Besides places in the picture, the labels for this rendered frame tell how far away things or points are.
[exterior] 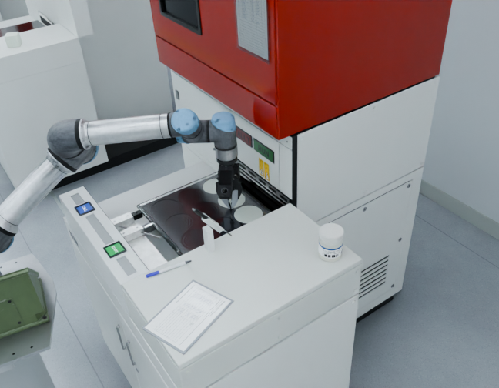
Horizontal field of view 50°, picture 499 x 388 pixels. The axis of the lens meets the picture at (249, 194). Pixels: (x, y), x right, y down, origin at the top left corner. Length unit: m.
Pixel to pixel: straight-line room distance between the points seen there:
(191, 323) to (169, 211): 0.59
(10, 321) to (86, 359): 1.01
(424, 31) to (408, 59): 0.10
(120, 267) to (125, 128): 0.42
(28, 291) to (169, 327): 0.46
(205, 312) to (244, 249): 0.26
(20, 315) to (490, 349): 2.01
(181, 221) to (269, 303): 0.54
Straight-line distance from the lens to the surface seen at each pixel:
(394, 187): 2.22
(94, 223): 1.85
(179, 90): 2.29
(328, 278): 1.55
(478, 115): 3.09
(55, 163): 1.82
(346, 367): 1.99
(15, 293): 1.68
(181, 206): 1.93
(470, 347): 2.73
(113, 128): 1.64
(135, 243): 1.85
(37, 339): 1.74
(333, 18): 1.62
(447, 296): 2.92
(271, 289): 1.51
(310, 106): 1.67
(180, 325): 1.45
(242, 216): 1.86
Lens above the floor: 2.07
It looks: 37 degrees down
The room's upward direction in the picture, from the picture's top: 3 degrees counter-clockwise
